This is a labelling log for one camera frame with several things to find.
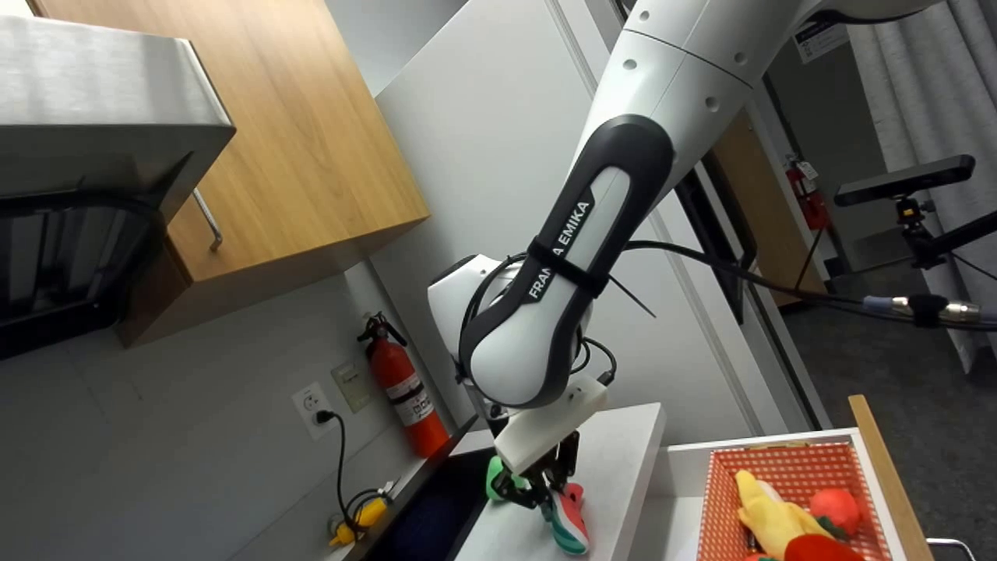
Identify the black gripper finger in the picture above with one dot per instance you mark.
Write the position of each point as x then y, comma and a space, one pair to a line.
574, 471
506, 487

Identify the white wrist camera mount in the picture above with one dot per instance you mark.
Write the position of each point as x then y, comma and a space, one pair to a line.
542, 431

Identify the green plush toy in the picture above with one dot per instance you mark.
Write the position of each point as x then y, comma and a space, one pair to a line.
498, 481

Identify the wooden wall cabinet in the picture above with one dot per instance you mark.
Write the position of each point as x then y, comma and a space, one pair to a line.
290, 136

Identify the grey tall cabinet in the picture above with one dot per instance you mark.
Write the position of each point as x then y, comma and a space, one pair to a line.
469, 156

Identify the red tomato plush toy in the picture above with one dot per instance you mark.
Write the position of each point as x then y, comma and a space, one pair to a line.
822, 549

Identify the yellow banana plush toy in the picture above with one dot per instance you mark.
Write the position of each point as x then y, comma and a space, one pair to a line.
775, 517

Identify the watermelon slice plush toy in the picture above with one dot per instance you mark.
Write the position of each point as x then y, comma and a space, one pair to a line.
572, 525

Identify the wooden-front white drawer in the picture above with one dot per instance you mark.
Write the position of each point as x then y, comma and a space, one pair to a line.
884, 470

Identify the small strawberry plush toy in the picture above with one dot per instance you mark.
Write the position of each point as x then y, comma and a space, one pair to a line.
835, 513

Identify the white switch plate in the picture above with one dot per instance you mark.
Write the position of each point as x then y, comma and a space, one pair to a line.
353, 386

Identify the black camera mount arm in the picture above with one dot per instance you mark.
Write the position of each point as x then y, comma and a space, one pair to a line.
921, 229

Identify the black sink basin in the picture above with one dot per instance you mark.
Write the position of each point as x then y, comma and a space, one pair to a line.
437, 519

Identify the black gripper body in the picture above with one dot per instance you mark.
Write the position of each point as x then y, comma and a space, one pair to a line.
546, 471

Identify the black stereo camera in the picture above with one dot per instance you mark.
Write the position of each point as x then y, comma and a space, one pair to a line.
904, 180

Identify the yellow round object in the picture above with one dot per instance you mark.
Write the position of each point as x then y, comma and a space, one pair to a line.
371, 513

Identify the red fire extinguisher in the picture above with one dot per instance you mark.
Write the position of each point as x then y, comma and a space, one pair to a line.
808, 199
399, 386

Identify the grey curtain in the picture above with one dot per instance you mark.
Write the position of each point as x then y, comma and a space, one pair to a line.
936, 74

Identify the white wall outlet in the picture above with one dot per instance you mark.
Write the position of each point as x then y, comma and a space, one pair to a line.
314, 406

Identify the white door sign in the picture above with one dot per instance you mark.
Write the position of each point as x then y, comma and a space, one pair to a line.
814, 43

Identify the orange checkered basket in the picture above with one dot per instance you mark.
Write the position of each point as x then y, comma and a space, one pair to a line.
789, 470

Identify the stainless steel range hood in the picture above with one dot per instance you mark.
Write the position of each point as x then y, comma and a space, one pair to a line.
95, 103

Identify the brown wooden door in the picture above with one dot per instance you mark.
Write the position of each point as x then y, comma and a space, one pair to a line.
768, 206

